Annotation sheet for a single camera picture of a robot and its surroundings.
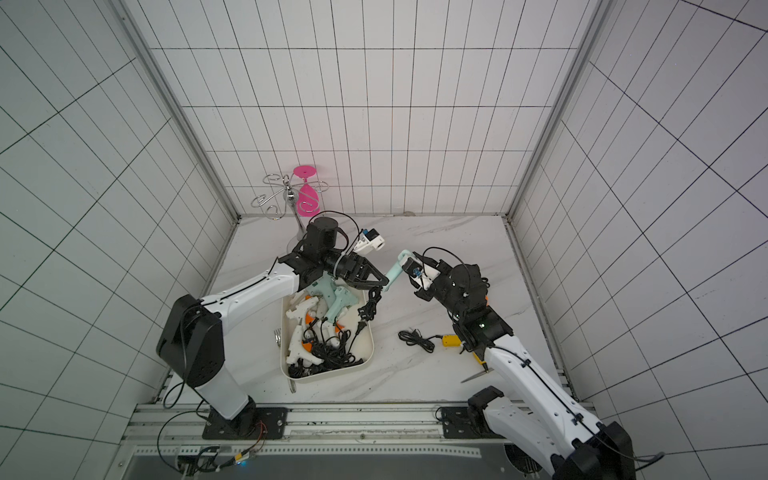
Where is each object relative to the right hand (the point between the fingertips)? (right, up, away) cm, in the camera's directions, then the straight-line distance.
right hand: (405, 256), depth 73 cm
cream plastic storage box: (-22, -22, +8) cm, 32 cm away
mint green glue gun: (-18, -14, +15) cm, 27 cm away
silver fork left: (-37, -24, +14) cm, 47 cm away
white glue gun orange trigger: (-28, -26, +7) cm, 39 cm away
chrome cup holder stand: (-34, +18, +14) cm, 41 cm away
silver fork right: (+22, -33, +8) cm, 41 cm away
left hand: (-6, -7, -6) cm, 11 cm away
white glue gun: (-31, -17, +14) cm, 38 cm away
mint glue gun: (-3, -4, -6) cm, 8 cm away
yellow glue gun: (+15, -25, +12) cm, 32 cm away
